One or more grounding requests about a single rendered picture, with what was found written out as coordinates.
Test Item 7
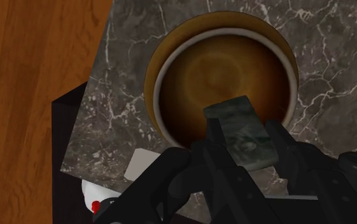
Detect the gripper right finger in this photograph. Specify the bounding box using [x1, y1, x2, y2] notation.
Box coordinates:
[265, 120, 357, 224]

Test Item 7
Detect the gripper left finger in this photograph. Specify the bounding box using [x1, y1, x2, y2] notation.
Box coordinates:
[92, 118, 238, 224]

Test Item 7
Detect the grey-green marbled block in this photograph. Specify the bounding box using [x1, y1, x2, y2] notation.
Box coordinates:
[202, 95, 280, 172]

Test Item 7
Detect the white flat rectangular object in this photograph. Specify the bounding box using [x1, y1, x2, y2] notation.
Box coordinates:
[123, 148, 162, 183]

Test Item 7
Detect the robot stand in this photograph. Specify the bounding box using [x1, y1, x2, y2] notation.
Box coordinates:
[52, 81, 126, 224]

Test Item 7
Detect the brown bowl with white rim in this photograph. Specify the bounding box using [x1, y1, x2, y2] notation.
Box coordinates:
[143, 11, 300, 150]

